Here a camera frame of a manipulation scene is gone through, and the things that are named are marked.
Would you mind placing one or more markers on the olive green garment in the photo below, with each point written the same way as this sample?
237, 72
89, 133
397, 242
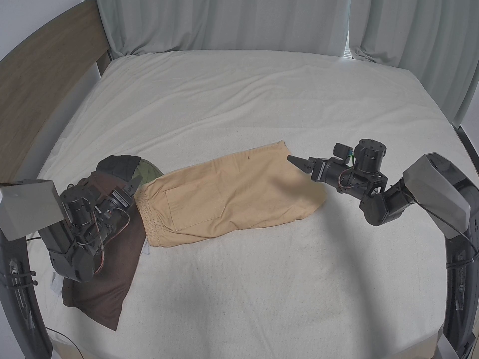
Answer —
149, 172

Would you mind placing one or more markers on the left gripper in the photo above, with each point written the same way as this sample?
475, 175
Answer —
114, 211

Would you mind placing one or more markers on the brown garment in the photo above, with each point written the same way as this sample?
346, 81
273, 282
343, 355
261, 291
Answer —
101, 290

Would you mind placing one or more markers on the tan shorts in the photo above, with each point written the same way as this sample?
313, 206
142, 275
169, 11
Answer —
224, 196

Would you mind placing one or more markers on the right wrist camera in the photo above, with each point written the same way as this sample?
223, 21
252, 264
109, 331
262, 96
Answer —
342, 152

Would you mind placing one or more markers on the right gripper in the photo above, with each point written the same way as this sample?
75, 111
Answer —
331, 172

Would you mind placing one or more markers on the bed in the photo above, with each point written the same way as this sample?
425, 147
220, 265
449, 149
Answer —
243, 99

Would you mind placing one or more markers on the window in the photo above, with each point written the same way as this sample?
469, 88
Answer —
348, 53

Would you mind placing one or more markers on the black garment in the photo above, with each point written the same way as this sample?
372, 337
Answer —
118, 166

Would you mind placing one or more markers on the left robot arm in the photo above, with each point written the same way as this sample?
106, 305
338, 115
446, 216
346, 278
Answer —
30, 208

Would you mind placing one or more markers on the pale green curtain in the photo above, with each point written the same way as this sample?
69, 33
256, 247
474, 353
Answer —
224, 13
411, 21

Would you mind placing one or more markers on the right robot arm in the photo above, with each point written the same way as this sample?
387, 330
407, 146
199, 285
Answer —
434, 189

